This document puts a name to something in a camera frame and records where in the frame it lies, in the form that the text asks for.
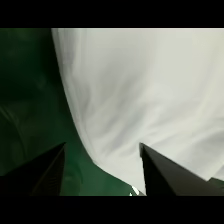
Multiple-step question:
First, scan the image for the white shirt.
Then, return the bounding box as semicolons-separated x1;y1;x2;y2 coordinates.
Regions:
50;27;224;197

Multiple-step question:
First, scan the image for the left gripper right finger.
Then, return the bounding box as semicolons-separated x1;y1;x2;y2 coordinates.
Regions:
139;142;224;197

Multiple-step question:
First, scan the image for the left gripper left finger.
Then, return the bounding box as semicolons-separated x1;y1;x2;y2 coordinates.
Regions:
0;141;67;197

